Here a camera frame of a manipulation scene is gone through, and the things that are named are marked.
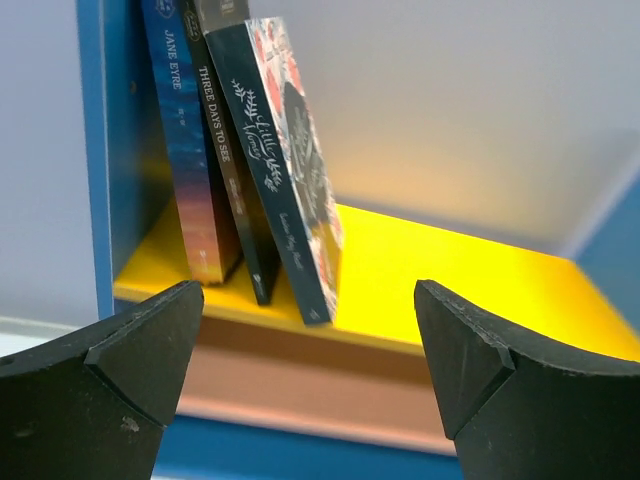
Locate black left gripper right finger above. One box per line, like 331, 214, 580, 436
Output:
414, 280, 639, 479

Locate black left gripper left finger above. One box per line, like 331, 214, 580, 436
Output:
1, 281, 204, 479

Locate Jane Eyre blue book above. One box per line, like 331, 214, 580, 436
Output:
140, 0, 241, 285

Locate Three Days to See book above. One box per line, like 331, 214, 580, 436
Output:
179, 1, 280, 305

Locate Little Women book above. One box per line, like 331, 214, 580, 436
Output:
205, 17, 344, 325

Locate blue bookshelf with coloured shelves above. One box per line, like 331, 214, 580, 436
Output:
75, 1, 639, 479

